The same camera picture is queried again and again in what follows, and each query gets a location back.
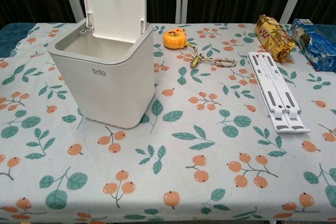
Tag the orange tape measure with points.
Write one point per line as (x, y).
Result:
(174, 39)

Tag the floral fruit print tablecloth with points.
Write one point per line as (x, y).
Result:
(168, 142)

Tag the white plastic trash bin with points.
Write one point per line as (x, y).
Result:
(110, 77)

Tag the blue snack package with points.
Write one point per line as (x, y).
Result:
(312, 43)

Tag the white folding laptop stand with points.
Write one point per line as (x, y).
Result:
(275, 87)

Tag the white plastic bin lid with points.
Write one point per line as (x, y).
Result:
(115, 3)

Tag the gold foil snack package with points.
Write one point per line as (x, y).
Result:
(275, 37)

